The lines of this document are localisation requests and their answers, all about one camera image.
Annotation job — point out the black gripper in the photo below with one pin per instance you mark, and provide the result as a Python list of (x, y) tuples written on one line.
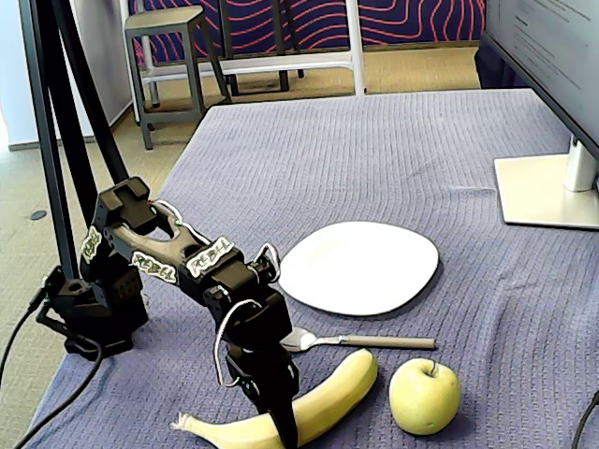
[(268, 378)]

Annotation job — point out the yellow banana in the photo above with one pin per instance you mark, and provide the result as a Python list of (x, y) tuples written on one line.
[(337, 393)]

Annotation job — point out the black robot arm with stickers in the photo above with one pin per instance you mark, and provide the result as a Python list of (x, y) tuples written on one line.
[(154, 243)]

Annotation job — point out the white plate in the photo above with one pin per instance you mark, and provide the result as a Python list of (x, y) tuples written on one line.
[(360, 266)]

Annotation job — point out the green apple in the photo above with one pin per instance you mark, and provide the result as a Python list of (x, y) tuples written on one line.
[(421, 397)]

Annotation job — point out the blue-grey knitted tablecloth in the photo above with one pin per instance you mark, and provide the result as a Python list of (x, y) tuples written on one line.
[(374, 154)]

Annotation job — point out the black floor disc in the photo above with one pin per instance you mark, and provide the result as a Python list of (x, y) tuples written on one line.
[(38, 215)]

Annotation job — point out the black tripod legs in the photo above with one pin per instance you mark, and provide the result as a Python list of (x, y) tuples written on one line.
[(47, 117)]

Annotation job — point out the dark metal legs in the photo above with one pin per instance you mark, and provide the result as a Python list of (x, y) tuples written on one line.
[(228, 28)]

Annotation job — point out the blue panel with red waves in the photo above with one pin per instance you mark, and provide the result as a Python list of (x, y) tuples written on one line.
[(412, 23)]

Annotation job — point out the grey metal stool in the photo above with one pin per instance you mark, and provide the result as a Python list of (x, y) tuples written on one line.
[(159, 18)]

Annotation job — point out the monitor with silver stand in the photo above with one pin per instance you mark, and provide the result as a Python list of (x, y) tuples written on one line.
[(538, 37)]

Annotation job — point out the white metal frame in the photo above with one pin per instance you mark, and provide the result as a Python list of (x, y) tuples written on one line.
[(355, 47)]

